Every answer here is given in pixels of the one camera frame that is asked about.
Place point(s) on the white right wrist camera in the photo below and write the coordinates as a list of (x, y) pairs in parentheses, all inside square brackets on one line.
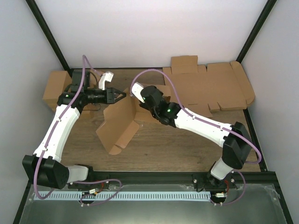
[(136, 91)]

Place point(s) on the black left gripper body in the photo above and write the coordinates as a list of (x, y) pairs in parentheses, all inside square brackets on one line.
[(108, 91)]

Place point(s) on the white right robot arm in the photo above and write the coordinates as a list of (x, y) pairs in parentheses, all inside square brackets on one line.
[(233, 139)]

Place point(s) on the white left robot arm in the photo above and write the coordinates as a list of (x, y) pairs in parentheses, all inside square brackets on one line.
[(70, 94)]

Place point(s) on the tall folded cardboard box stack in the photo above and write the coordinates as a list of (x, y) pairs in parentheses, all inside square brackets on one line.
[(57, 82)]

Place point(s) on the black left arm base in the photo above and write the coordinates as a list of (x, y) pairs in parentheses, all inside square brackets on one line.
[(94, 176)]

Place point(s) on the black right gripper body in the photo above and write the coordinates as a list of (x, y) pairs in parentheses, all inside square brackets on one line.
[(154, 113)]

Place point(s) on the tilted small cardboard box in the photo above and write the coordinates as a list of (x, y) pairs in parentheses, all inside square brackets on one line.
[(97, 79)]

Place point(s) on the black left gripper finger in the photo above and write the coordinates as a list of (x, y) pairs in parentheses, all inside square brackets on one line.
[(118, 92), (119, 97)]

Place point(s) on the black frame post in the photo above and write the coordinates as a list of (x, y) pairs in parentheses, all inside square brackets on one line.
[(34, 8), (269, 5)]

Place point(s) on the black left frame post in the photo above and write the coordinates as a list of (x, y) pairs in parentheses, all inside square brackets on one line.
[(34, 8)]

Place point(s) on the light blue slotted cable duct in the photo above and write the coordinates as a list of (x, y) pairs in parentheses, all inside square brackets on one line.
[(132, 196)]

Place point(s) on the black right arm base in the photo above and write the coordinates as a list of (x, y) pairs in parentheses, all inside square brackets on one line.
[(205, 181)]

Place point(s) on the black right frame post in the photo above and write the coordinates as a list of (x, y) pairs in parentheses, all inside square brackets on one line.
[(269, 5)]

